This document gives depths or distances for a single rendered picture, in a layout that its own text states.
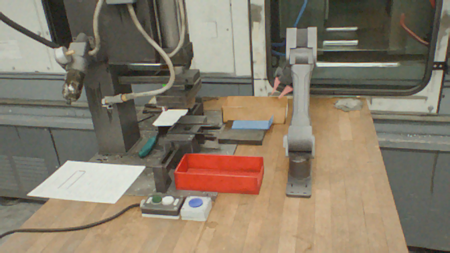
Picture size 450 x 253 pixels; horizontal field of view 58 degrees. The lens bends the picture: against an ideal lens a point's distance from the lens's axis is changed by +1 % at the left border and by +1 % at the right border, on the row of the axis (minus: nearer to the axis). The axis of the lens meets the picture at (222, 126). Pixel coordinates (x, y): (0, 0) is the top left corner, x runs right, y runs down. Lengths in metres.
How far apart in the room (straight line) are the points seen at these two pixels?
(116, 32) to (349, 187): 0.83
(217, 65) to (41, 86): 1.05
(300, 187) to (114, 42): 0.72
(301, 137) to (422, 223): 1.20
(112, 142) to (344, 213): 0.82
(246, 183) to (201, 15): 1.01
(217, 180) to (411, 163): 1.13
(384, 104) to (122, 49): 1.14
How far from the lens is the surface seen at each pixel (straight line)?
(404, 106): 1.90
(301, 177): 1.19
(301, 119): 1.18
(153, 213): 1.12
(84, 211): 1.22
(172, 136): 1.35
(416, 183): 2.11
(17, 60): 2.57
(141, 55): 1.29
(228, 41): 1.92
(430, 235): 2.29
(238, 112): 1.58
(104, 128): 1.46
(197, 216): 1.08
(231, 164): 1.26
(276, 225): 1.05
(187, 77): 1.29
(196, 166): 1.29
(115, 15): 1.30
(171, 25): 1.26
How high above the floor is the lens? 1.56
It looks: 25 degrees down
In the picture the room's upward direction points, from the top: 5 degrees counter-clockwise
